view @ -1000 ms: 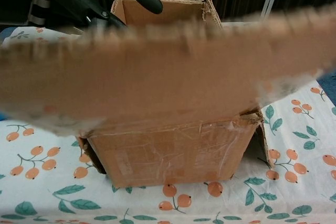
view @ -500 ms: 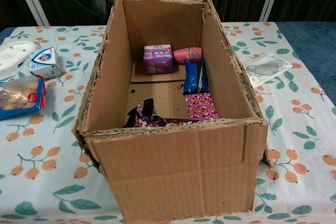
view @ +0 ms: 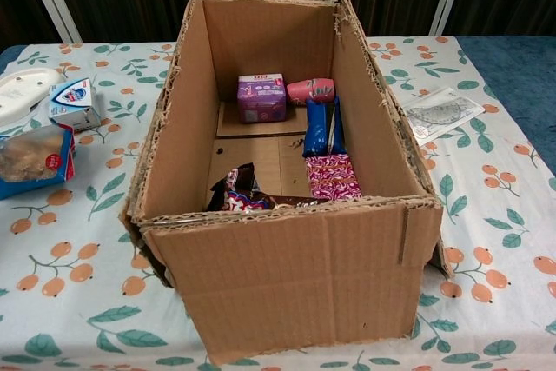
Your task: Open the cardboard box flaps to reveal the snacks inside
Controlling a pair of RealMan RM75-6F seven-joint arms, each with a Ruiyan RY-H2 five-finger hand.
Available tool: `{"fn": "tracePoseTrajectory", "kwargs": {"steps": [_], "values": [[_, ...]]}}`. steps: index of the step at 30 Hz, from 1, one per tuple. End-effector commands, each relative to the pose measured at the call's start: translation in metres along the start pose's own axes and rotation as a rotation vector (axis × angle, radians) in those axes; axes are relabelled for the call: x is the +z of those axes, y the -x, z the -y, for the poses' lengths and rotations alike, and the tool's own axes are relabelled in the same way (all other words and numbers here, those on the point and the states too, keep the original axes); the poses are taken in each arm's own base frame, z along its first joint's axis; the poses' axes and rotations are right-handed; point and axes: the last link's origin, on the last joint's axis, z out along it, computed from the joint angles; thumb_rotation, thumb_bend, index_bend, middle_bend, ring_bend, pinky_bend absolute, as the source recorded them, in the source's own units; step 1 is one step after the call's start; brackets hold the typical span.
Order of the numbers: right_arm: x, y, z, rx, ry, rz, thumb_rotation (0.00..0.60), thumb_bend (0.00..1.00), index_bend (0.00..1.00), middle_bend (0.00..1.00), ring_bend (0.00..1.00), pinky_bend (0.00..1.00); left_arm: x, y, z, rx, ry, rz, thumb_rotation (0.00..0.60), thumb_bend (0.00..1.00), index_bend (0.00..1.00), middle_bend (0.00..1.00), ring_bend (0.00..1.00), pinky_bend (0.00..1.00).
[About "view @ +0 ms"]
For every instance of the white oval plastic dish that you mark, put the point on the white oval plastic dish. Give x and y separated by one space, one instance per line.
21 93

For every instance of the purple square carton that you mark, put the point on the purple square carton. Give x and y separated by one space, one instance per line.
260 99

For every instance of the blue white soap box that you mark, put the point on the blue white soap box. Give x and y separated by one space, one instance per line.
69 101

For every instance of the pink white patterned tissue pack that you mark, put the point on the pink white patterned tissue pack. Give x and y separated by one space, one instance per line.
332 175

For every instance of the blue snack bag with biscuits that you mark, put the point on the blue snack bag with biscuits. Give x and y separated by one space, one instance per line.
26 158

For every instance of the clear protractor ruler set pack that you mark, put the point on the clear protractor ruler set pack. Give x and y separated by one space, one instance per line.
443 114

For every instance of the dark blue packet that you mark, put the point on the dark blue packet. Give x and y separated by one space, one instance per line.
321 127

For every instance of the brown snack bag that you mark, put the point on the brown snack bag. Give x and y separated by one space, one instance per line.
239 195

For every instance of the brown cardboard shipping box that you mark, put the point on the brown cardboard shipping box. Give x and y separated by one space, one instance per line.
295 275

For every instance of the floral orange fruit tablecloth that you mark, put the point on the floral orange fruit tablecloth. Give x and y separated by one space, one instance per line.
478 223

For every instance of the pink patterned cup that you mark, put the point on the pink patterned cup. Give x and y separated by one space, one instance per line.
313 90

